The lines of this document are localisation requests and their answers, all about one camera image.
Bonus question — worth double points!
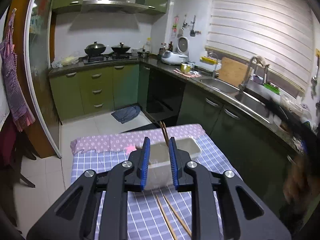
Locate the white rice cooker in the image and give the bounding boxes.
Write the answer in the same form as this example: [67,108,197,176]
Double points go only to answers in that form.
[161,50,188,65]

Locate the wooden cutting board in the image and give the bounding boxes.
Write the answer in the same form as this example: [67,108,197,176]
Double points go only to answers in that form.
[217,57,247,87]

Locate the green lower cabinets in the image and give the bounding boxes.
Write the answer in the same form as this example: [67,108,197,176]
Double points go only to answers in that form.
[49,63,140,122]

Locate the black wok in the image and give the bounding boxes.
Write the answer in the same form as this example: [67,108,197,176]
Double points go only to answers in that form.
[111,42,131,54]
[85,41,106,56]

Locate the person's right hand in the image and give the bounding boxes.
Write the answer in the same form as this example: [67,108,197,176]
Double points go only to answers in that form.
[283,155,319,209]

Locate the white plastic utensil holder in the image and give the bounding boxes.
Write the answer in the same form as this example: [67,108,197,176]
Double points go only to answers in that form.
[143,137,203,191]

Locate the purple hanging apron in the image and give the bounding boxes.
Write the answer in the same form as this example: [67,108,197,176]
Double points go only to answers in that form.
[1,9,35,132]

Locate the blue checkered tablecloth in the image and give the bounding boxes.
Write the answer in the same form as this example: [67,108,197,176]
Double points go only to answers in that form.
[70,124,241,239]

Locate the black wok left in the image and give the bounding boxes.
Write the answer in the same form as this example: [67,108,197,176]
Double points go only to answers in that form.
[85,41,106,56]

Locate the steel sink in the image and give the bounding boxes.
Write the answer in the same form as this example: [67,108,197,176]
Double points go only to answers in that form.
[200,77,273,124]

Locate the small steel pot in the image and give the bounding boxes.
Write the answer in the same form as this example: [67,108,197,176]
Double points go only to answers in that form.
[137,49,150,59]

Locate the wooden chopstick three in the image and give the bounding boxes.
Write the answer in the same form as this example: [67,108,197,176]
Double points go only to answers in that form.
[156,195,177,240]

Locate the green mug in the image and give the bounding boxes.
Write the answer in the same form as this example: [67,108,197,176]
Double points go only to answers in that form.
[180,62,195,74]

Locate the blue floor rag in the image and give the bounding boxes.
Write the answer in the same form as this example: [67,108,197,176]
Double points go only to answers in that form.
[111,105,141,124]

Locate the round white fan appliance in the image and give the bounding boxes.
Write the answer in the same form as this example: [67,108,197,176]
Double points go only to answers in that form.
[177,36,189,55]

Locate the steel kitchen faucet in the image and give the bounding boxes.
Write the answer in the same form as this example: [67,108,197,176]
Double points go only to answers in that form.
[239,55,270,94]

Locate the white window blind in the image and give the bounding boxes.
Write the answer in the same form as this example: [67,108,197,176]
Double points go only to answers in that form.
[206,0,313,91]

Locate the wooden chopstick six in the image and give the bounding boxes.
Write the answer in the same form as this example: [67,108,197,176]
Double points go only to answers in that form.
[163,196,192,237]

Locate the black wok right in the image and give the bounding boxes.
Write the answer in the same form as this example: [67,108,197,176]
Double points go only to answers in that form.
[111,42,131,54]

